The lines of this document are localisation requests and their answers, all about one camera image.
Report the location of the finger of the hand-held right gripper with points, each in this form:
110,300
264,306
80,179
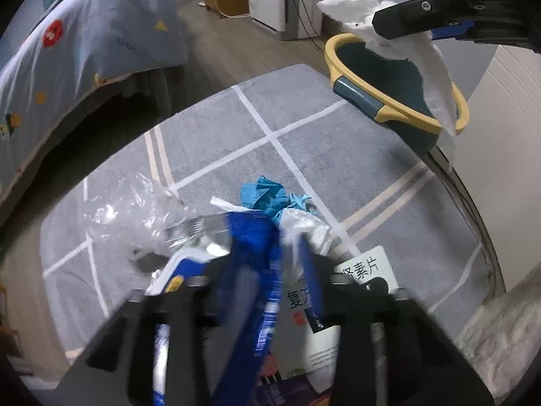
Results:
454,30
405,17

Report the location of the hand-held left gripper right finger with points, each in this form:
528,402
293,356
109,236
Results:
312,279

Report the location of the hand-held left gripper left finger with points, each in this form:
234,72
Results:
245,270

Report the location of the white tissue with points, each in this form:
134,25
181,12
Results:
435,80

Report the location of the blue and white snack packet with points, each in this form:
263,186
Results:
186,266

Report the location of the teal bin with yellow rim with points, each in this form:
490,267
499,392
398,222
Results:
380,72

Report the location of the blue paper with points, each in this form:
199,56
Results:
262,194

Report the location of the white medicine box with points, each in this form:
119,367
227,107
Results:
363,270

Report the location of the dark purple packet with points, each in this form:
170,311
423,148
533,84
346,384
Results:
287,389

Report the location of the clear plastic bag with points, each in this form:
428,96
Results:
126,215

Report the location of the white cabinet panel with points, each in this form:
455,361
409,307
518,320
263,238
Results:
507,156

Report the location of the grey rug with white lines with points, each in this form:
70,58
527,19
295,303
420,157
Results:
296,105

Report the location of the white fluffy cloth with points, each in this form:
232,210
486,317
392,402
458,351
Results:
498,330

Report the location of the bed with blue quilt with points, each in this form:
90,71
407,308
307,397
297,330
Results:
84,50

